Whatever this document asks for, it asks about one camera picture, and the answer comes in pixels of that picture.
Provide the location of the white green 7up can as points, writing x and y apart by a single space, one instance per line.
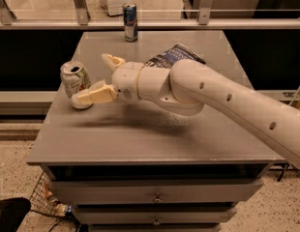
75 78

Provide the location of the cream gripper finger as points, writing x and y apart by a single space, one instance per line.
113 62
99 92

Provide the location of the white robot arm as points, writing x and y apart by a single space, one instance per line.
189 85

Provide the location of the wire mesh basket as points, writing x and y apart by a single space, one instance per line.
45 203

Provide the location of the dark blue chip bag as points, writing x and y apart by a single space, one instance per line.
169 57

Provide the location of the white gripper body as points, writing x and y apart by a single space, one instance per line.
127 79

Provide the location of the blue energy drink can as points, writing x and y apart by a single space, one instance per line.
130 22

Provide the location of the black chair corner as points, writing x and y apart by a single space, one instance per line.
12 213

